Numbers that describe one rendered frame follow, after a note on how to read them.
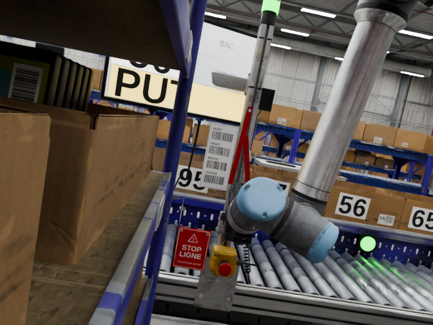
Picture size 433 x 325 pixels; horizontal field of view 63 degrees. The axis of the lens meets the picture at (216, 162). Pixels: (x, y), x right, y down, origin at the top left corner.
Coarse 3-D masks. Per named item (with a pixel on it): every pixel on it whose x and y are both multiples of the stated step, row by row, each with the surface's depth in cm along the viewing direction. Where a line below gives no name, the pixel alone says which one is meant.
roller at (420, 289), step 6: (384, 264) 168; (390, 264) 165; (390, 270) 162; (396, 270) 159; (402, 276) 154; (408, 276) 153; (408, 282) 149; (414, 282) 147; (414, 288) 144; (420, 288) 142; (426, 294) 138; (432, 294) 138; (432, 300) 134
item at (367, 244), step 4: (364, 240) 169; (368, 240) 169; (372, 240) 169; (360, 244) 170; (364, 244) 169; (368, 244) 169; (372, 244) 169; (364, 248) 170; (368, 248) 170; (372, 248) 170
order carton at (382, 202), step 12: (336, 180) 202; (336, 192) 173; (348, 192) 173; (360, 192) 174; (372, 192) 174; (384, 192) 195; (336, 204) 174; (372, 204) 175; (384, 204) 175; (396, 204) 176; (324, 216) 174; (336, 216) 175; (348, 216) 175; (372, 216) 176; (396, 216) 177; (396, 228) 178
